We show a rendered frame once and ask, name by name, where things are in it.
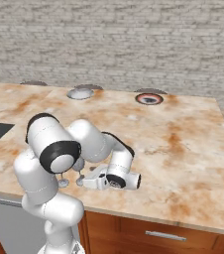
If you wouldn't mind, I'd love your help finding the grey dishwasher front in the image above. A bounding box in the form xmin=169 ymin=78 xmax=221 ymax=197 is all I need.
xmin=0 ymin=193 xmax=82 ymax=254

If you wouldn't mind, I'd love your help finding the wooden drawer front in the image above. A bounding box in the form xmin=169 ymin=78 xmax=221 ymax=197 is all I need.
xmin=118 ymin=215 xmax=224 ymax=254

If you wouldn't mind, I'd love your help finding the red and black plate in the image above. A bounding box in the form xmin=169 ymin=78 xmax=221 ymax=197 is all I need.
xmin=134 ymin=92 xmax=165 ymax=106

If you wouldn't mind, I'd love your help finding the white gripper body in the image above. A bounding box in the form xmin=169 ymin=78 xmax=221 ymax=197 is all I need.
xmin=82 ymin=165 xmax=110 ymax=191

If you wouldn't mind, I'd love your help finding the silver drawer handle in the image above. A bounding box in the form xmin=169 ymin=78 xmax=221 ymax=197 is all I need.
xmin=145 ymin=230 xmax=187 ymax=242

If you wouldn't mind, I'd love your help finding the clear wine glass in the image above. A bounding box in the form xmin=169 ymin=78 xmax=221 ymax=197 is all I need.
xmin=56 ymin=171 xmax=70 ymax=189
xmin=71 ymin=156 xmax=86 ymax=188

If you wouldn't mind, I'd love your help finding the grey white plate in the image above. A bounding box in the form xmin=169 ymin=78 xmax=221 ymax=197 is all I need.
xmin=66 ymin=87 xmax=95 ymax=101

